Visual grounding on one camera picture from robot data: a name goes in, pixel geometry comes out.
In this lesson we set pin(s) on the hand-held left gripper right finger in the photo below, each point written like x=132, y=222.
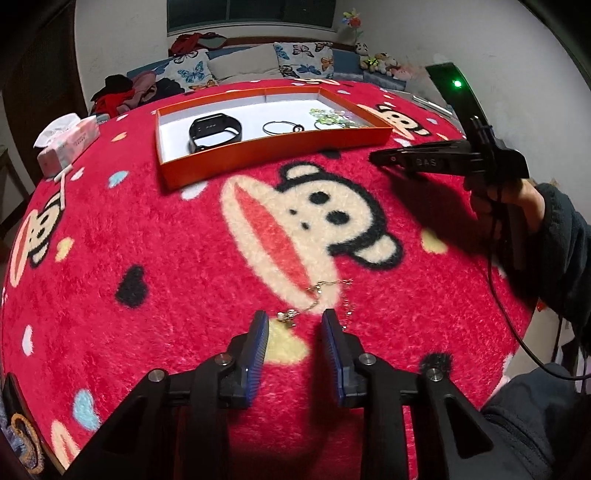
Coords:
x=332, y=350

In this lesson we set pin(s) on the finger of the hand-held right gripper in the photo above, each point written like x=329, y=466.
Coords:
x=385, y=158

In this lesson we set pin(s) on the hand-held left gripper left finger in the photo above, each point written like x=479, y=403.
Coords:
x=258, y=344

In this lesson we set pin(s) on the orange cardboard box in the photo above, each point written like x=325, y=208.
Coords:
x=277, y=157

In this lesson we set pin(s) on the black smart watch band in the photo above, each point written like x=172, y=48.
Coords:
x=205, y=125

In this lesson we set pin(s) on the person's right forearm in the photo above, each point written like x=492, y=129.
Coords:
x=565, y=244

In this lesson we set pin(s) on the person's right hand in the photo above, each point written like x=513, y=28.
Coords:
x=526, y=203

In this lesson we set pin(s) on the pink plush toy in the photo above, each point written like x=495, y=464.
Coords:
x=406, y=72

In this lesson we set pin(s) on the green yellow toy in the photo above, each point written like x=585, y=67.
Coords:
x=371, y=62

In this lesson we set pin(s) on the blue sofa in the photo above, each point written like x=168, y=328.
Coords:
x=346, y=62

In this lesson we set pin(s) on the panda plush toy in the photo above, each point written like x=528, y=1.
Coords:
x=361, y=48

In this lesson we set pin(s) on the red monkey print blanket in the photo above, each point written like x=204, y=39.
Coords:
x=161, y=258

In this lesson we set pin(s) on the butterfly print pillow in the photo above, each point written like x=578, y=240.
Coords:
x=191, y=69
x=302, y=57

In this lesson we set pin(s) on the colourful pinwheel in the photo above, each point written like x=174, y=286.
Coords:
x=353, y=19

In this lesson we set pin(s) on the beige pillow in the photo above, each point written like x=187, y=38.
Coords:
x=244, y=62

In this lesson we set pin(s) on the window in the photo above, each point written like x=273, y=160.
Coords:
x=249, y=14

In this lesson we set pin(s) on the person's torso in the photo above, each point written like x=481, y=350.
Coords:
x=535, y=424

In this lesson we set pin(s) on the red clothes on windowsill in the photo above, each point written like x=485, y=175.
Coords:
x=194, y=42

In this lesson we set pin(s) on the pink garment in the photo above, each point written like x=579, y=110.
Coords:
x=143, y=87

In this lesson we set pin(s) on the patterned cloth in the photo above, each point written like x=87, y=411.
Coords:
x=21, y=429

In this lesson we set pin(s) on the pink tissue pack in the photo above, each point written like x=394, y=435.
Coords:
x=69, y=143

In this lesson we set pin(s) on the black garment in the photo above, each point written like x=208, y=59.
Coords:
x=115, y=85

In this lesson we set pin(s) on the red garment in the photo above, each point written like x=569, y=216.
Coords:
x=108, y=105

